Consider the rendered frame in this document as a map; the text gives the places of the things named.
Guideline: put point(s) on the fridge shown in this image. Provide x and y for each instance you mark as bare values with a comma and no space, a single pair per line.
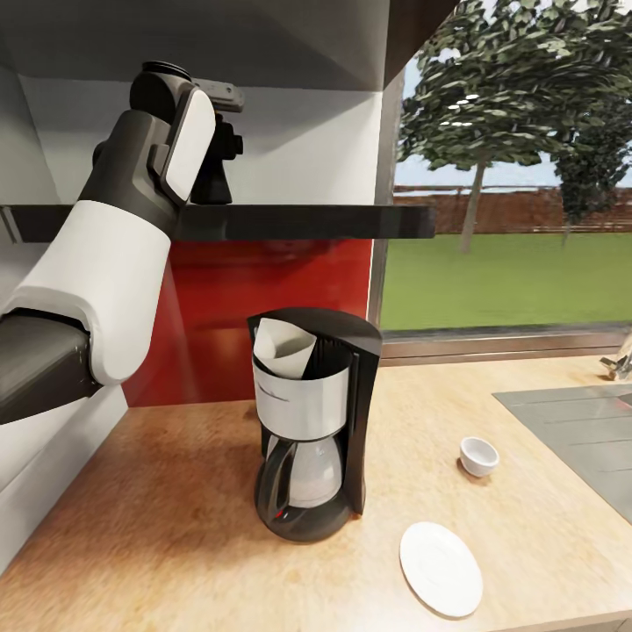
25,179

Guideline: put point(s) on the coffee cup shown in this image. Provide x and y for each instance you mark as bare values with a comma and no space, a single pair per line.
478,457

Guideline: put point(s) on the bottle of coffee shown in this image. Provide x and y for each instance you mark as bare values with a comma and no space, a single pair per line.
211,187

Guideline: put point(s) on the paper coffee filter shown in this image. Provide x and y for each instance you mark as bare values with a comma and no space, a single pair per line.
284,348

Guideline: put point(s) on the fixed window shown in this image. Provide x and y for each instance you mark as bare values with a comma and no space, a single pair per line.
515,118

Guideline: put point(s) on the saucer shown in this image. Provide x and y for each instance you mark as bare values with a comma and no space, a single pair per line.
441,569

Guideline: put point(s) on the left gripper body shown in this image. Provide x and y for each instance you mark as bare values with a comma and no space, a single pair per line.
222,145

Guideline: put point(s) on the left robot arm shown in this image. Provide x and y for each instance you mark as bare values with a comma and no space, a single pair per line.
84,316

